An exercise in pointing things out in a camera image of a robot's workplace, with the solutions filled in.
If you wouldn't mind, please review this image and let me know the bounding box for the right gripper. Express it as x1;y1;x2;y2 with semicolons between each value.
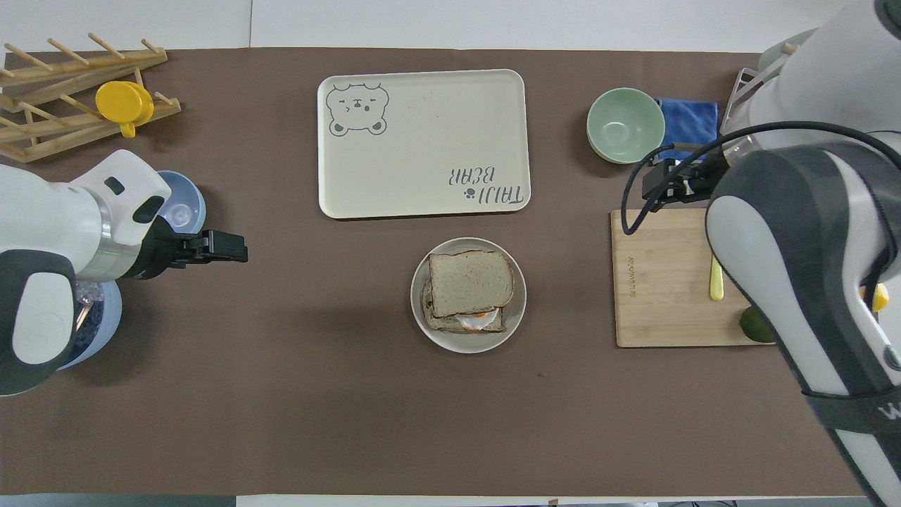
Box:
641;158;730;213

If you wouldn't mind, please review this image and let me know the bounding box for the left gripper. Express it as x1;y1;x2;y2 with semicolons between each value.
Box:
124;215;194;282

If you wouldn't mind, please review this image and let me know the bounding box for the blue plate with items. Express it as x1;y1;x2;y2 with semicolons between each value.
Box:
56;277;123;371

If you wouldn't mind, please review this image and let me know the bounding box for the grey round plate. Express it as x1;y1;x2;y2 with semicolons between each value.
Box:
410;237;527;355

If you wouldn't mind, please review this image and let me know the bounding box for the light blue bowl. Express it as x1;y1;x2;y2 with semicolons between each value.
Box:
153;170;208;235

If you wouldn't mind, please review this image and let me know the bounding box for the blue cloth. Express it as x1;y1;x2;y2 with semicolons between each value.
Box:
653;98;721;163

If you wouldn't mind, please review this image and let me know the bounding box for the light green bowl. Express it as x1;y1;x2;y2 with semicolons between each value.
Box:
586;87;667;165

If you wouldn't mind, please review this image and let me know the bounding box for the wooden cutting board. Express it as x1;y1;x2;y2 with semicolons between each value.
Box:
610;208;776;349

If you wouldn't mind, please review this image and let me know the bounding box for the yellow cup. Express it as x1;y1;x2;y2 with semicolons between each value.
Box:
95;80;155;139

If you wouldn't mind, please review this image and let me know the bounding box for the green avocado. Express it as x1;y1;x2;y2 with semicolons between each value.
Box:
738;306;776;344

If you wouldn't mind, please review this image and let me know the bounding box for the wooden dish rack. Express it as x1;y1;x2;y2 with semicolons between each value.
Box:
0;32;182;163

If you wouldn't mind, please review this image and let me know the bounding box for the brown bread slice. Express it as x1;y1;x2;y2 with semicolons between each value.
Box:
427;250;516;318
420;280;507;334

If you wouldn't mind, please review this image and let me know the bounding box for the fried egg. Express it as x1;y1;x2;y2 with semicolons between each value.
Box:
456;308;501;331

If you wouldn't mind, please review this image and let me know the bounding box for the cream tray with bear print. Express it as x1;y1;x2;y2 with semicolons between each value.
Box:
317;68;532;220

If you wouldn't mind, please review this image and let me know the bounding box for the yellow fruit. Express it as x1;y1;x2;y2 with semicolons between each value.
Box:
859;282;890;313

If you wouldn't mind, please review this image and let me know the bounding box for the black cable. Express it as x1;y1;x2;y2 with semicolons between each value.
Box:
620;121;901;236

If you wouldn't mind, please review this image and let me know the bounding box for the white wire rack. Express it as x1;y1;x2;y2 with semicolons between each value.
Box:
717;28;819;145

